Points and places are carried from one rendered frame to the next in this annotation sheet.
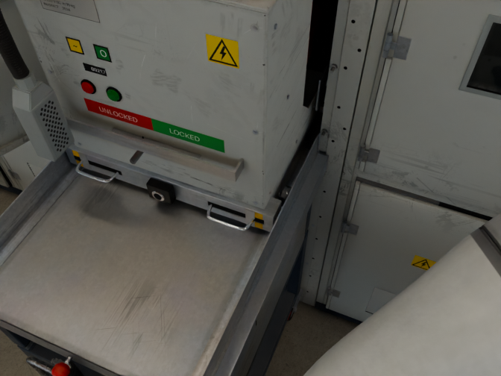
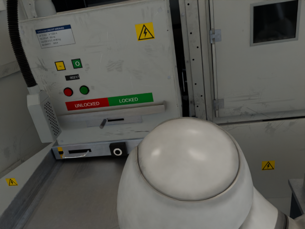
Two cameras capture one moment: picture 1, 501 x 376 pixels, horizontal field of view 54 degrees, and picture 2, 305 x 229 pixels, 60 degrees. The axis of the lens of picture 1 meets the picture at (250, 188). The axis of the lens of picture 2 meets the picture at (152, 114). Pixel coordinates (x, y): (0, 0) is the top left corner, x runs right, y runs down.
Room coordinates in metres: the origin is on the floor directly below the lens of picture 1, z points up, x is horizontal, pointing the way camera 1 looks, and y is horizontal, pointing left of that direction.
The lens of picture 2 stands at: (-0.17, 0.27, 1.44)
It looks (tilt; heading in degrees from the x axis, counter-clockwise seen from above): 26 degrees down; 346
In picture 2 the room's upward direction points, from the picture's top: 10 degrees counter-clockwise
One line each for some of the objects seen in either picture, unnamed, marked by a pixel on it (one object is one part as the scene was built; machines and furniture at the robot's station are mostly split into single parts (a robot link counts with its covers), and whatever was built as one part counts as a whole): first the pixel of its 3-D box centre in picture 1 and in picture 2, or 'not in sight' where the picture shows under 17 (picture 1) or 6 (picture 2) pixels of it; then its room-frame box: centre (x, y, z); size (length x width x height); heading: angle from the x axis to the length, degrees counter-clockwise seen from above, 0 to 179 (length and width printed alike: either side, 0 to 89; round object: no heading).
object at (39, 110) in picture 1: (44, 117); (44, 115); (0.74, 0.42, 1.09); 0.08 x 0.05 x 0.17; 156
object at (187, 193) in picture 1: (168, 180); (120, 144); (0.73, 0.19, 0.90); 0.54 x 0.05 x 0.06; 66
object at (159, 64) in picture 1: (145, 101); (104, 85); (0.72, 0.20, 1.15); 0.48 x 0.01 x 0.48; 66
